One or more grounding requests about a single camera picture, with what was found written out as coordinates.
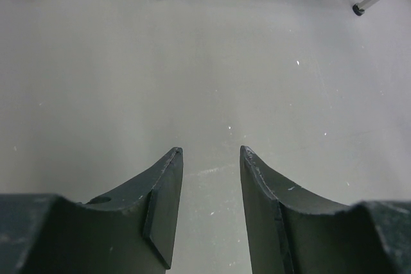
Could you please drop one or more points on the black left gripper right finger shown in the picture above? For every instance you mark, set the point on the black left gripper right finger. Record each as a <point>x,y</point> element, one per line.
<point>293,230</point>

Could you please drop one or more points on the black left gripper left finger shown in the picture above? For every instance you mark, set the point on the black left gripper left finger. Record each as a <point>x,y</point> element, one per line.
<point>129,229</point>

